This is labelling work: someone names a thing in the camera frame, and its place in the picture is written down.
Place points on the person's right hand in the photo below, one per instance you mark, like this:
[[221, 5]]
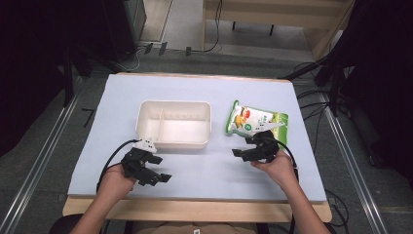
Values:
[[276, 169]]

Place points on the green and white snack pouch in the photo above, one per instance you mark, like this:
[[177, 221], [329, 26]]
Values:
[[250, 120]]

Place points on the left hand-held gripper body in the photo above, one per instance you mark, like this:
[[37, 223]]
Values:
[[134, 162]]

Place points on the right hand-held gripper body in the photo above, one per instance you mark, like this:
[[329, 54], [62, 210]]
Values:
[[267, 148]]

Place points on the person's left hand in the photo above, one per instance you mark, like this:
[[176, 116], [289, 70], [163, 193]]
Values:
[[114, 184]]

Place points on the black stand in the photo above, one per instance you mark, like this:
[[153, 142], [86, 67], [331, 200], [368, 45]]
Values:
[[67, 78], [332, 84]]

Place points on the white divided plastic box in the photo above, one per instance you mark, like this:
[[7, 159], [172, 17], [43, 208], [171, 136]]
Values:
[[175, 125]]

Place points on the light wooden bench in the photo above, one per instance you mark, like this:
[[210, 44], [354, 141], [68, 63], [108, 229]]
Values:
[[276, 13]]

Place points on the metal floor rail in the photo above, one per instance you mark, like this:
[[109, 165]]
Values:
[[354, 162], [39, 162]]

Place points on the wooden table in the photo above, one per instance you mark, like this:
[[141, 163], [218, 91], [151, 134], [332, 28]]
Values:
[[201, 211]]

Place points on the black chair seat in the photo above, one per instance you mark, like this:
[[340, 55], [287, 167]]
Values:
[[63, 224]]

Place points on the light blue table mat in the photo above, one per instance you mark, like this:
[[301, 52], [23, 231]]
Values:
[[195, 172]]

